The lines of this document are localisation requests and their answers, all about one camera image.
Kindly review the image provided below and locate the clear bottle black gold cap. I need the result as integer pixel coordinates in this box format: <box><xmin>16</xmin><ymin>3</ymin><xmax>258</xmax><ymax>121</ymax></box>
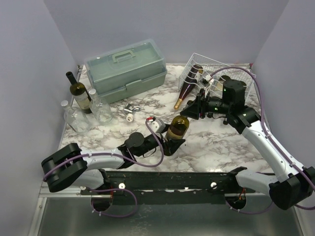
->
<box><xmin>195</xmin><ymin>70</ymin><xmax>213</xmax><ymax>95</ymax></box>

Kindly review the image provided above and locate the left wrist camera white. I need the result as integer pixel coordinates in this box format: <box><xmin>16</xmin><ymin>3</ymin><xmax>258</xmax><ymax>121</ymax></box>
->
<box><xmin>146</xmin><ymin>117</ymin><xmax>169</xmax><ymax>134</ymax></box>

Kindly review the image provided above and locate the clear bottle white cap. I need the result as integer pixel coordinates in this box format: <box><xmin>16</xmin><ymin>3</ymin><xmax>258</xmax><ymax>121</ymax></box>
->
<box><xmin>89</xmin><ymin>88</ymin><xmax>113</xmax><ymax>125</ymax></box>

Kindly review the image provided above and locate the clear bottle silver cap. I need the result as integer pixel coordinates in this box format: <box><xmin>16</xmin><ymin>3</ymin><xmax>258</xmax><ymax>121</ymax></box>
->
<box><xmin>61</xmin><ymin>100</ymin><xmax>91</xmax><ymax>134</ymax></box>

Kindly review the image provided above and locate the green plastic toolbox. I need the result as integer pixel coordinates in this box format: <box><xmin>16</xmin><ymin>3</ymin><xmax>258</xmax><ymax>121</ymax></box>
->
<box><xmin>84</xmin><ymin>39</ymin><xmax>167</xmax><ymax>103</ymax></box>

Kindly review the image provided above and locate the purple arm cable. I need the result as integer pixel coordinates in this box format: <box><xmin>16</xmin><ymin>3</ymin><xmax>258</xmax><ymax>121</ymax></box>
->
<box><xmin>42</xmin><ymin>119</ymin><xmax>165</xmax><ymax>218</ymax></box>
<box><xmin>204</xmin><ymin>67</ymin><xmax>315</xmax><ymax>215</ymax></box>

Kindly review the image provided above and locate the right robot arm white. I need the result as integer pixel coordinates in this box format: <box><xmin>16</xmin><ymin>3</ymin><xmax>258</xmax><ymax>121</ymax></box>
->
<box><xmin>180</xmin><ymin>79</ymin><xmax>315</xmax><ymax>210</ymax></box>

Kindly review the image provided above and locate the green wine bottle white label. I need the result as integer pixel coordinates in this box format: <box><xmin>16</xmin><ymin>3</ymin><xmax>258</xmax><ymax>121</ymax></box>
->
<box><xmin>65</xmin><ymin>71</ymin><xmax>92</xmax><ymax>114</ymax></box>

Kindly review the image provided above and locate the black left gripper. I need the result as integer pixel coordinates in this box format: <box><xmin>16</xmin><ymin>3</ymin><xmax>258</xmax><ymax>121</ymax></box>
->
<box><xmin>136</xmin><ymin>124</ymin><xmax>185</xmax><ymax>157</ymax></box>

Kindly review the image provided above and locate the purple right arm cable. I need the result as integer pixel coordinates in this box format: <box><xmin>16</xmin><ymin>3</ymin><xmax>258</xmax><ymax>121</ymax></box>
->
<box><xmin>204</xmin><ymin>67</ymin><xmax>315</xmax><ymax>215</ymax></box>

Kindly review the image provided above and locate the dark bottle tan label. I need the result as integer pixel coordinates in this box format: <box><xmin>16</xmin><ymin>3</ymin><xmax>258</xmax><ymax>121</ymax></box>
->
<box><xmin>164</xmin><ymin>116</ymin><xmax>189</xmax><ymax>141</ymax></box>

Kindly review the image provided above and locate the red wine bottle gold cap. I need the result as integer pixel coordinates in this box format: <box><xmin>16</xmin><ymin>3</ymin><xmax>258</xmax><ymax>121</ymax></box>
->
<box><xmin>174</xmin><ymin>64</ymin><xmax>203</xmax><ymax>110</ymax></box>

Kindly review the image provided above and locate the green bottle cream label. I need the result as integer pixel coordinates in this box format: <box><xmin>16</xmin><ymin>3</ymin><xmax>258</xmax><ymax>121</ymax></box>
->
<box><xmin>219</xmin><ymin>75</ymin><xmax>231</xmax><ymax>85</ymax></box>

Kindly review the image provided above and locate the silver metal stopper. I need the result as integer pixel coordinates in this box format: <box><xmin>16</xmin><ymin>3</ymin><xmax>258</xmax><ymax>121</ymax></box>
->
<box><xmin>124</xmin><ymin>104</ymin><xmax>141</xmax><ymax>114</ymax></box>

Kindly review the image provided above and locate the white wire wine rack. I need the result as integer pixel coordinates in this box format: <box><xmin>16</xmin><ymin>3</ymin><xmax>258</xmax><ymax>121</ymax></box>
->
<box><xmin>178</xmin><ymin>53</ymin><xmax>253</xmax><ymax>99</ymax></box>

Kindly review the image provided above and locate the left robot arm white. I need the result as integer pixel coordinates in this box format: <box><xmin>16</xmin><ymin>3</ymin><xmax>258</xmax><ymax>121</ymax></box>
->
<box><xmin>41</xmin><ymin>132</ymin><xmax>185</xmax><ymax>194</ymax></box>

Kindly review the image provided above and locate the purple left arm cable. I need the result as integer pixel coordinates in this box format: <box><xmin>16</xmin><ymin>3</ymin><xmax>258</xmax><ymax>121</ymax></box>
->
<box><xmin>42</xmin><ymin>119</ymin><xmax>165</xmax><ymax>218</ymax></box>

